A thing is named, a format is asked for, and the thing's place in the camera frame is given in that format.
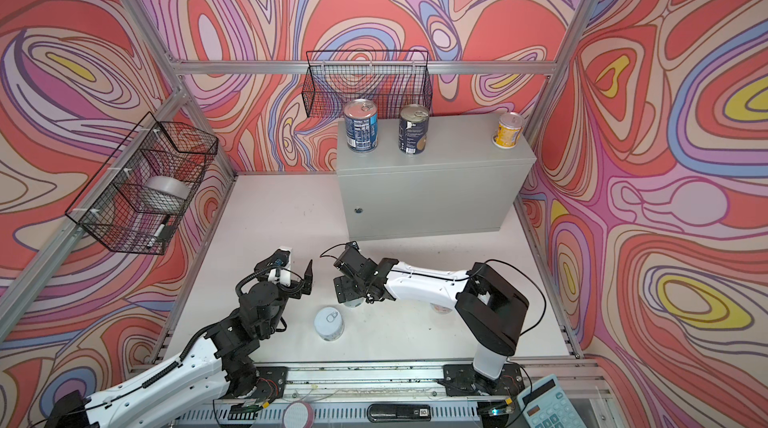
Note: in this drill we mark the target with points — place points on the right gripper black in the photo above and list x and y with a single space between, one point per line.
345 292

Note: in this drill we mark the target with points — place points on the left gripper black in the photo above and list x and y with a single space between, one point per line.
294 288

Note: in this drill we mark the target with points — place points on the teal can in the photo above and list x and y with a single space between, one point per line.
353 303
329 324

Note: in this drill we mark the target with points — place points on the large blue-label can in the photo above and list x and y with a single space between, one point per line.
361 125

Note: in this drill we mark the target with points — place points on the chopped tomato can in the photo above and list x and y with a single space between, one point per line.
413 129

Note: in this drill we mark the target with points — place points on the small orange-label can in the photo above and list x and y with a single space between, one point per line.
509 129

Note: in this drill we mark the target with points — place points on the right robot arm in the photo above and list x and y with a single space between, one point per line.
493 310

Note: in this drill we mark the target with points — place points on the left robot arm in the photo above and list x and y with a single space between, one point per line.
214 363

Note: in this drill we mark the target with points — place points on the teal can front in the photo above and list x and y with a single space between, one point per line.
329 324

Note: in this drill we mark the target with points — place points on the pink-label can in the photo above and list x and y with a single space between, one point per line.
440 309

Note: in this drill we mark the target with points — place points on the black barcode device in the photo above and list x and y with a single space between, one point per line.
398 412

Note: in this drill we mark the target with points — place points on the grey metal cabinet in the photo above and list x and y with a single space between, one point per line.
461 183

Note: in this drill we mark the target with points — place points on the green circuit board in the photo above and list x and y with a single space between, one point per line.
243 412

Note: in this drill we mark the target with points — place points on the teal calculator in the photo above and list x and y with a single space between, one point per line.
545 404

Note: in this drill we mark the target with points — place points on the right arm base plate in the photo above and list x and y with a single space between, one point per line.
462 380

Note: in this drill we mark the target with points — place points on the left black wire basket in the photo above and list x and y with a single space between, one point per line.
159 168

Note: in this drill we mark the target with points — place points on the black wire basket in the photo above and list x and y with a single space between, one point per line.
159 168
391 79

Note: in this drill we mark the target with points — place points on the back black wire basket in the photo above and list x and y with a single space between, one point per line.
391 79

